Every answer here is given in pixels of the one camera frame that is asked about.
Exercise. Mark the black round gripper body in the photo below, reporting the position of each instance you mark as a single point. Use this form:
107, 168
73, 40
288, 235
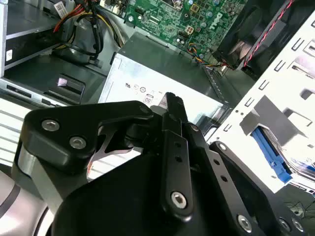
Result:
118, 201

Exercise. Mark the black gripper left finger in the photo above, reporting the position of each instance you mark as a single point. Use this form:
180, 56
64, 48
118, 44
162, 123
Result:
61, 137

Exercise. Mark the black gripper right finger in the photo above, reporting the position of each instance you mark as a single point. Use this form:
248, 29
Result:
221, 177

